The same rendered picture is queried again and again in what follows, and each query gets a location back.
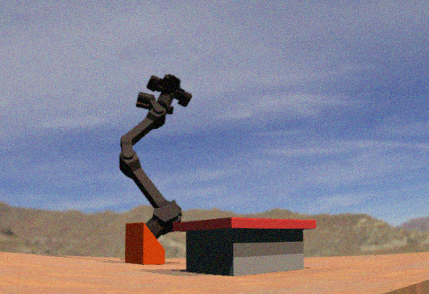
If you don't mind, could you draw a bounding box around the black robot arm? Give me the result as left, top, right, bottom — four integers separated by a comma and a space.
119, 74, 182, 239

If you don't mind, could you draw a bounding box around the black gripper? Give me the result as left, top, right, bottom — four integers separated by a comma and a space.
146, 75, 192, 107

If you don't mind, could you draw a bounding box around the red lid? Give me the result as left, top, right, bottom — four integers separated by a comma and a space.
173, 217, 316, 232

